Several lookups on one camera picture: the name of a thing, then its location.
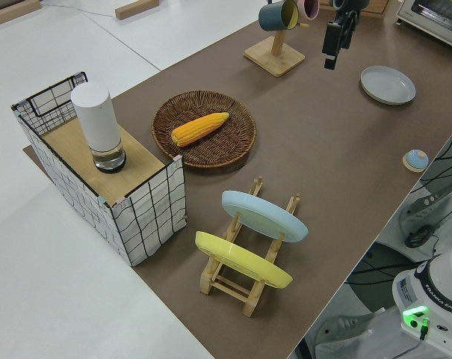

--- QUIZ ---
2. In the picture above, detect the wire grid wooden shelf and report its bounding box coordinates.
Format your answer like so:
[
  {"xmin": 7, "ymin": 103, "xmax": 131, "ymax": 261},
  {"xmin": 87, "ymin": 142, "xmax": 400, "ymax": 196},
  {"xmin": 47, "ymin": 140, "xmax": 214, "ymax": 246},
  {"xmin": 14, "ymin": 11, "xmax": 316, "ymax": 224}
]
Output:
[{"xmin": 10, "ymin": 70, "xmax": 188, "ymax": 268}]

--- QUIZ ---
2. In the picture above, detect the white toaster oven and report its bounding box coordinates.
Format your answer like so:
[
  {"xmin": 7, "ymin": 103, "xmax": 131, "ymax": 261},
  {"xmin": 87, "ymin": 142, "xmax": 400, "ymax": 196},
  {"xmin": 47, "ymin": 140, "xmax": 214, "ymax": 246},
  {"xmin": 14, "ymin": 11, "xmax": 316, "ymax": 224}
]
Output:
[{"xmin": 395, "ymin": 0, "xmax": 452, "ymax": 48}]

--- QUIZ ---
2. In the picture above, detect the wooden plate rack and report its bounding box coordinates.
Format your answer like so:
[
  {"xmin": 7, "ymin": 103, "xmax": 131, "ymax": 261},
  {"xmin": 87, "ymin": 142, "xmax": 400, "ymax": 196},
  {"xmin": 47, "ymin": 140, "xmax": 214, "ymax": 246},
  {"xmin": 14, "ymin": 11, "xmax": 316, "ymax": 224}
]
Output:
[{"xmin": 199, "ymin": 176, "xmax": 301, "ymax": 318}]

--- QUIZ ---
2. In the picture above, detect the brown table mat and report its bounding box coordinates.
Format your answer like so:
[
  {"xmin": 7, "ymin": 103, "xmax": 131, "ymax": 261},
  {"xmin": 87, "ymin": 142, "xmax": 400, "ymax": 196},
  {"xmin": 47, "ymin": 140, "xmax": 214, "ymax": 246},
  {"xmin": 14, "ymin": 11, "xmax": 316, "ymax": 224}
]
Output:
[{"xmin": 22, "ymin": 0, "xmax": 452, "ymax": 359}]

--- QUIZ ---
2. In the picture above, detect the black coiled cable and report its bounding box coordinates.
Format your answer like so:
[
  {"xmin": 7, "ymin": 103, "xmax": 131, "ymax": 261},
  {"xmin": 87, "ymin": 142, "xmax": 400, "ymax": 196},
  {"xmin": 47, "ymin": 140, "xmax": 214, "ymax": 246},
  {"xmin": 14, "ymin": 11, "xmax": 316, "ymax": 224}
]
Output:
[{"xmin": 403, "ymin": 224, "xmax": 442, "ymax": 248}]

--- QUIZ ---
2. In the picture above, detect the brown wicker basket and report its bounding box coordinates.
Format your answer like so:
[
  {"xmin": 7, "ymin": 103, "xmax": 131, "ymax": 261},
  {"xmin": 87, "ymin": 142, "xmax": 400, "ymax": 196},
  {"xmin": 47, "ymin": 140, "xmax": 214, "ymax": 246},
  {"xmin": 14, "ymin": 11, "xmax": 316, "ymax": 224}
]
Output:
[{"xmin": 151, "ymin": 90, "xmax": 258, "ymax": 169}]

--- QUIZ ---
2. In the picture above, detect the light wooden block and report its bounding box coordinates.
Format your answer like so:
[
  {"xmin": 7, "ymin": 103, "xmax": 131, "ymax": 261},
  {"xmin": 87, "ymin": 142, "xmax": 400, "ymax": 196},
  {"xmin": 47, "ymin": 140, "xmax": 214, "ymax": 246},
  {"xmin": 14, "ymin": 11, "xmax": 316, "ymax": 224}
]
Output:
[
  {"xmin": 115, "ymin": 0, "xmax": 161, "ymax": 20},
  {"xmin": 0, "ymin": 0, "xmax": 42, "ymax": 26}
]

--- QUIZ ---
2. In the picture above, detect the blue service bell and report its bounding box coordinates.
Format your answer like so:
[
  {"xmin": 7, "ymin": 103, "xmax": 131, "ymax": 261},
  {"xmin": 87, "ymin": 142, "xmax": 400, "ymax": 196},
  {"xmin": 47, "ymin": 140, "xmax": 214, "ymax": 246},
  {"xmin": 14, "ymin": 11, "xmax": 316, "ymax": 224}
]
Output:
[{"xmin": 402, "ymin": 149, "xmax": 430, "ymax": 173}]

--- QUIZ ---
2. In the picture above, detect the yellow corn cob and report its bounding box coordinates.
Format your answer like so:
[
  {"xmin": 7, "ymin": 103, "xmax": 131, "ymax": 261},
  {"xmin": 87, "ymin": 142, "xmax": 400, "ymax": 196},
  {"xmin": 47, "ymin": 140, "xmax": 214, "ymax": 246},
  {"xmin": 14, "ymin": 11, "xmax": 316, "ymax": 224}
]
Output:
[{"xmin": 171, "ymin": 111, "xmax": 230, "ymax": 147}]

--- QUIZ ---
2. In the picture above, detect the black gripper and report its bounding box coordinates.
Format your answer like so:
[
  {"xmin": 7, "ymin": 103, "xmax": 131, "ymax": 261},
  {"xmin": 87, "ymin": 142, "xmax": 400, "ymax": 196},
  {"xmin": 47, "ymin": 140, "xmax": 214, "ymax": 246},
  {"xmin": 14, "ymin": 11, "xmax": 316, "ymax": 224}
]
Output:
[{"xmin": 321, "ymin": 10, "xmax": 357, "ymax": 71}]

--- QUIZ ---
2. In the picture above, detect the wooden mug tree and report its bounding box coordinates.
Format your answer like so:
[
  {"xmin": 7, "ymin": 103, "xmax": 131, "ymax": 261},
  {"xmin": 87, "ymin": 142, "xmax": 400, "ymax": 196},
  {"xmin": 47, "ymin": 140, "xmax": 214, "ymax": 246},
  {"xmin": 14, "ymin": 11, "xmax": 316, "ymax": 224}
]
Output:
[{"xmin": 244, "ymin": 18, "xmax": 309, "ymax": 79}]

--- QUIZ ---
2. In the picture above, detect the light blue plate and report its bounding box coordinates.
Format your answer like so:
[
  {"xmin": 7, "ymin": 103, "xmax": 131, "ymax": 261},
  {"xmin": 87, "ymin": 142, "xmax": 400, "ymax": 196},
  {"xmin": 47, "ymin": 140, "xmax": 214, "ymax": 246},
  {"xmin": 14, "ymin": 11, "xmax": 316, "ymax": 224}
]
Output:
[{"xmin": 221, "ymin": 190, "xmax": 309, "ymax": 244}]

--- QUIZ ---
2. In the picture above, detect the yellow plate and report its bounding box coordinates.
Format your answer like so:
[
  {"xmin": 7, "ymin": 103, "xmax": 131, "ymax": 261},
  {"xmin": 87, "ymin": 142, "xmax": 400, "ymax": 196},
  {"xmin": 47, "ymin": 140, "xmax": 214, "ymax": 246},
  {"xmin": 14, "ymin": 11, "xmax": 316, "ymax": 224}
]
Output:
[{"xmin": 194, "ymin": 230, "xmax": 294, "ymax": 289}]

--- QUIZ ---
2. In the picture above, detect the gray plate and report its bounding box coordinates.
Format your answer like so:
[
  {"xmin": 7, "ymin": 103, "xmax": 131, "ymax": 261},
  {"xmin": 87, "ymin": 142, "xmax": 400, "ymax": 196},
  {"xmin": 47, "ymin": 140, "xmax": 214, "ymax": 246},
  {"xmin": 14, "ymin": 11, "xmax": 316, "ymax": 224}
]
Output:
[{"xmin": 360, "ymin": 65, "xmax": 417, "ymax": 106}]

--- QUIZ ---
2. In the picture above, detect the pink mug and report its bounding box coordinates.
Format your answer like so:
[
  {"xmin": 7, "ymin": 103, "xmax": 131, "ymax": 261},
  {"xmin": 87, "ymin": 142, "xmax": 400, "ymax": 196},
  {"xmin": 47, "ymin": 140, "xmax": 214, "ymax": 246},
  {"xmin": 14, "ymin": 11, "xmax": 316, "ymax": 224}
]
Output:
[{"xmin": 296, "ymin": 0, "xmax": 320, "ymax": 20}]

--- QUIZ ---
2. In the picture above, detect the dark blue mug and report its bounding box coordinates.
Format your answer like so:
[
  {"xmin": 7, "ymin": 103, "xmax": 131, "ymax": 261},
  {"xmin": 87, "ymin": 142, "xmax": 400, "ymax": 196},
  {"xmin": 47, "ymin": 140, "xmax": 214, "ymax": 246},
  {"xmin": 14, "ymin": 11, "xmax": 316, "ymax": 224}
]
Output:
[{"xmin": 258, "ymin": 0, "xmax": 300, "ymax": 31}]

